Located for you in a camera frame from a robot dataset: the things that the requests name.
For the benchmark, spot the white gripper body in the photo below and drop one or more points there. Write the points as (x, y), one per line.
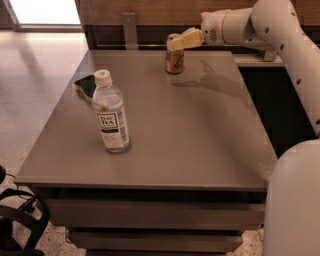
(212, 29)

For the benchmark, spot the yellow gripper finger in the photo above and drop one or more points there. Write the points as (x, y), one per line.
(188, 41)
(190, 30)

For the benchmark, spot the orange soda can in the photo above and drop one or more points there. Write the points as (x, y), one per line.
(174, 58)

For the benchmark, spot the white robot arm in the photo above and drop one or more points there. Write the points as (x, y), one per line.
(292, 215)

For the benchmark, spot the clear tea bottle white cap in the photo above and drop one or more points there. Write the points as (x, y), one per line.
(108, 104)

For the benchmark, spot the green yellow sponge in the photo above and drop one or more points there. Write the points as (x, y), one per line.
(85, 87)

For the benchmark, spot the black chair base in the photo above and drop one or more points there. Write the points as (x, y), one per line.
(8, 245)

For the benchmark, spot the grey wall shelf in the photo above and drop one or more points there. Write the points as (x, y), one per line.
(254, 60)

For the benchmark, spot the left metal wall bracket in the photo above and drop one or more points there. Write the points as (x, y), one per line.
(130, 30)

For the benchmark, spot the metal wall bracket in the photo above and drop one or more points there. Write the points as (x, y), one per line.
(130, 30)
(268, 56)

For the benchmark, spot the right metal wall bracket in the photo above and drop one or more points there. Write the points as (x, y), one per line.
(268, 56)

